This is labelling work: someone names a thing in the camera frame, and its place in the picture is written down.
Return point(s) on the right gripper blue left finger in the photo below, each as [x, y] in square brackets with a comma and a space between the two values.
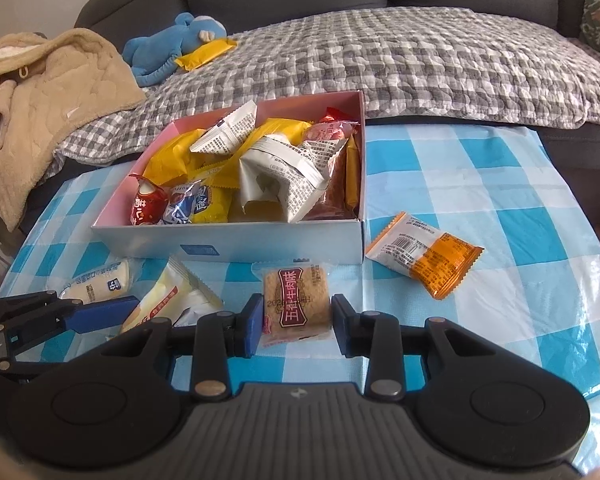
[248, 326]

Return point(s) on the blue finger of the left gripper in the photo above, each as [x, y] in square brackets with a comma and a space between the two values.
[36, 304]
[27, 330]

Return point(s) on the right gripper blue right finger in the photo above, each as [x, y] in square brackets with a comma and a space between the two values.
[347, 326]

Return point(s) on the brown beef biscuit pack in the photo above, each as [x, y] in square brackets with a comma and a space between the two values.
[297, 305]

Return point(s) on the white cream roll packet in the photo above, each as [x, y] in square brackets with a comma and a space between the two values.
[101, 284]

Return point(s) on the cream white cake packet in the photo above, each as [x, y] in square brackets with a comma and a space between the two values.
[178, 295]

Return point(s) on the orange white snack packet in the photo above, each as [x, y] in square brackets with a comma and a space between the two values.
[438, 260]

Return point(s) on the pink rice cracker pack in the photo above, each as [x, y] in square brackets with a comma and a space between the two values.
[332, 204]

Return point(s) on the dark red candy packet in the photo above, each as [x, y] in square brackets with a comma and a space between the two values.
[149, 202]

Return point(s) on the large yellow snack pack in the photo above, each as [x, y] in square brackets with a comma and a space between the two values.
[290, 129]

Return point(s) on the white nut kernels packet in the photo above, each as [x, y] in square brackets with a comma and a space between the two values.
[295, 177]

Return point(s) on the gold snack bar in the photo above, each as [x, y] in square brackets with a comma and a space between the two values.
[352, 184]

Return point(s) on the yellow pillow snack pack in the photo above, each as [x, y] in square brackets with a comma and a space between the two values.
[174, 163]

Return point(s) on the yellow blue label snack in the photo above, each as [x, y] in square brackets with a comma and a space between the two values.
[211, 205]

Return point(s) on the small blue white candy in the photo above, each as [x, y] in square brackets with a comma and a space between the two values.
[185, 202]

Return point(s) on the blue checkered tablecloth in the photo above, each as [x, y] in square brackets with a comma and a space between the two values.
[535, 290]

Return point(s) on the beige fleece jacket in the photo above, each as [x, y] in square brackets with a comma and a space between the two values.
[48, 89]

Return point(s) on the yellow snack on sofa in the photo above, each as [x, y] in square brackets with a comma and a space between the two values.
[205, 54]

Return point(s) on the grey checkered quilt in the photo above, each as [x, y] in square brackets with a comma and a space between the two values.
[406, 60]

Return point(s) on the blue plush toy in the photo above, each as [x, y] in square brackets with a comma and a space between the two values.
[152, 58]

